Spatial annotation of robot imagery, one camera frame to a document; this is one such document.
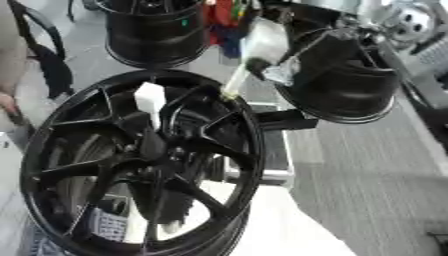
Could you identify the black wheel rim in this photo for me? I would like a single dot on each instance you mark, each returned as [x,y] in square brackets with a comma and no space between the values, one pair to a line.
[350,93]
[154,36]

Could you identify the black spoked wheel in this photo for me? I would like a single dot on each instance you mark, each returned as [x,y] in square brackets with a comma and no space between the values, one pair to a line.
[87,166]

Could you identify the black support bracket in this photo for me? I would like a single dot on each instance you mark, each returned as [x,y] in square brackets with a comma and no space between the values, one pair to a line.
[287,120]

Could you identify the person's forearm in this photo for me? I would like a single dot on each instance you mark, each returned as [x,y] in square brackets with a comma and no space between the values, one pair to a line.
[10,53]

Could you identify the red fabric item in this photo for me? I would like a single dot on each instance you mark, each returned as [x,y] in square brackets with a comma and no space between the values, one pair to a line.
[220,18]

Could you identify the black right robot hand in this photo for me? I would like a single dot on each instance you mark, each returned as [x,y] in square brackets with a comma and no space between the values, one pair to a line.
[326,40]

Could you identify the person's hand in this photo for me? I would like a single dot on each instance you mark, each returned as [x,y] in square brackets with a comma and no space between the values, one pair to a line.
[7,103]

